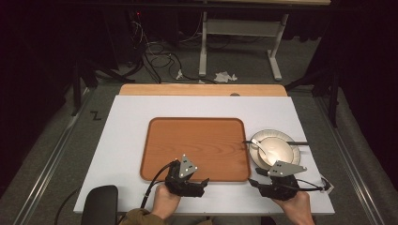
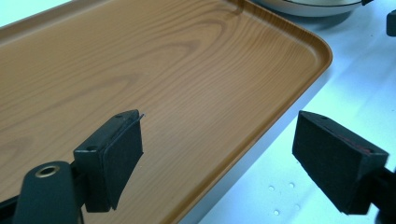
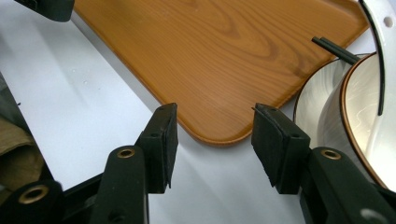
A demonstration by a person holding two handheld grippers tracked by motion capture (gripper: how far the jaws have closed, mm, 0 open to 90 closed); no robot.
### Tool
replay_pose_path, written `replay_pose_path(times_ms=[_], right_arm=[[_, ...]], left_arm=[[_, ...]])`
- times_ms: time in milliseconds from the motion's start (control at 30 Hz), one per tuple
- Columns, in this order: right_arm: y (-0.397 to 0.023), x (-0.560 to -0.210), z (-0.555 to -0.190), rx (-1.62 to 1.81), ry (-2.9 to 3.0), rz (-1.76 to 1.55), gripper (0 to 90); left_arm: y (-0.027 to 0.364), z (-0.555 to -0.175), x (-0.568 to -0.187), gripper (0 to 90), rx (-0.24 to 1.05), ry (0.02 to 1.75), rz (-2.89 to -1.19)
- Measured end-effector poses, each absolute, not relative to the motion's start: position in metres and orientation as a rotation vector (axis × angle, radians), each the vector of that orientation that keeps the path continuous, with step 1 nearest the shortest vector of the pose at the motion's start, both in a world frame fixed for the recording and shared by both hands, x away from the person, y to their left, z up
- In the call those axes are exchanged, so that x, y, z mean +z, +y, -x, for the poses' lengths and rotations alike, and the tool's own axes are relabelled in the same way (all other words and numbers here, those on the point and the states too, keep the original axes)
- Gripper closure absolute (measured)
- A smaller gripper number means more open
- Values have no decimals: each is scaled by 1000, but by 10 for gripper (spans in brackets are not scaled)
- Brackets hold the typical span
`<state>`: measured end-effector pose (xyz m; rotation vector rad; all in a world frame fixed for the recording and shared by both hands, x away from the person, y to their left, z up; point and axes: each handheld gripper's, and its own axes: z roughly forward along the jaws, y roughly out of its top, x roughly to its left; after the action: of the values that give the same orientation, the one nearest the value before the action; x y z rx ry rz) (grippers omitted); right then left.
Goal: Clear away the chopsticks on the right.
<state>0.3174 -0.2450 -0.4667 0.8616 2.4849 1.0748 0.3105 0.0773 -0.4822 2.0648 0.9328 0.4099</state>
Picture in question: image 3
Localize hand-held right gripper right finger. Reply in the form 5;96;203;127
250;103;311;195

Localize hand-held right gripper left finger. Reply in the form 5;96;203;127
134;102;179;195

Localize white bowl dark rim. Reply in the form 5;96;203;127
292;52;372;150

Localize white bowl brown rim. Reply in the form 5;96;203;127
319;51;396;191

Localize wooden tray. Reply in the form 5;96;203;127
73;0;370;147

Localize grey garment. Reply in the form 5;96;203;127
0;73;32;133

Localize black chopstick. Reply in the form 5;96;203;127
318;36;362;62
311;36;357;66

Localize khaki trousers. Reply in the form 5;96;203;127
0;117;46;204

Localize white enamel dish black rim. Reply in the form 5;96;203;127
358;0;396;117

